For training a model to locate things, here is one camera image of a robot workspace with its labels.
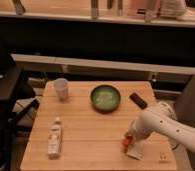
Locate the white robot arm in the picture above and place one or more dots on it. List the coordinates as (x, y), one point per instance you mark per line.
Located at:
(158, 118)

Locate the white paper cup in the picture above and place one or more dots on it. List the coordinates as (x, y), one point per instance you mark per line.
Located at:
(61, 88)

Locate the black rectangular block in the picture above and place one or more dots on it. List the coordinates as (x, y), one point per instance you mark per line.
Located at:
(138, 100)

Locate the red pepper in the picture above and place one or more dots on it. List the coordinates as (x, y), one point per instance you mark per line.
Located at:
(127, 141)

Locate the white plastic bottle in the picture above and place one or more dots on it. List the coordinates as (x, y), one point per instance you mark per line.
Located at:
(54, 140)

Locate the green bowl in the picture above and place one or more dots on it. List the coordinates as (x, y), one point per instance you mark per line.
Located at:
(105, 98)

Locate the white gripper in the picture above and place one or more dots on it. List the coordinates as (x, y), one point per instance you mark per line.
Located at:
(134, 133)

